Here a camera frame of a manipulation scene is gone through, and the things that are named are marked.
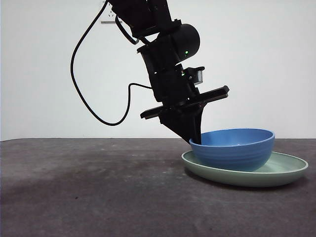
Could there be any blue bowl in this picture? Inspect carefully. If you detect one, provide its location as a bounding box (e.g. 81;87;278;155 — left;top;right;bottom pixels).
189;128;276;172

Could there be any green plate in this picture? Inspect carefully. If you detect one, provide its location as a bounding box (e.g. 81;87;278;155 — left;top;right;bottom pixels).
181;150;309;188

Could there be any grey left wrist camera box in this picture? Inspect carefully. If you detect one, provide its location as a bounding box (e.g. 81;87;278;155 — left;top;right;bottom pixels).
184;66;206;86

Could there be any short black cable loop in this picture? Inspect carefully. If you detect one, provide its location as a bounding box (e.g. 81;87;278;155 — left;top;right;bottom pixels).
115;15;138;46

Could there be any white wall socket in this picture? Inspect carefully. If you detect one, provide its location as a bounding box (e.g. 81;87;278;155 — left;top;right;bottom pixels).
100;0;123;25

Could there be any long black looping cable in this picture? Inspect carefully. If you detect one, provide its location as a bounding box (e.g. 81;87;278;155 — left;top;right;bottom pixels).
70;0;152;126

